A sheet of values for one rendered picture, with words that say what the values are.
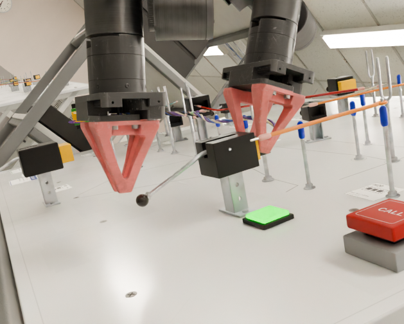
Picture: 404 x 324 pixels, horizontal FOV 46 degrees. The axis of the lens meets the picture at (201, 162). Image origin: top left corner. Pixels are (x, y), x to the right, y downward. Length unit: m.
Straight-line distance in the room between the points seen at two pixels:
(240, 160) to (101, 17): 0.21
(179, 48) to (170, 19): 1.20
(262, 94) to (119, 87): 0.16
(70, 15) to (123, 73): 7.87
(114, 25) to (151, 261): 0.23
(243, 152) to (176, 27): 0.16
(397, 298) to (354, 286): 0.03
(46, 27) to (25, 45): 0.45
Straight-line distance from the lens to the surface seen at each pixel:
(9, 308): 0.46
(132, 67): 0.47
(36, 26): 8.18
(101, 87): 0.47
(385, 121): 0.53
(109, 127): 0.46
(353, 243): 0.41
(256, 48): 0.57
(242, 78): 0.56
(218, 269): 0.42
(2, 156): 1.45
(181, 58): 1.66
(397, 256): 0.38
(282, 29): 0.57
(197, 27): 0.47
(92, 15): 0.48
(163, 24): 0.47
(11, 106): 3.67
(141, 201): 0.50
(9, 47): 8.08
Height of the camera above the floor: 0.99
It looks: 10 degrees up
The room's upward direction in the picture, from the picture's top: 34 degrees clockwise
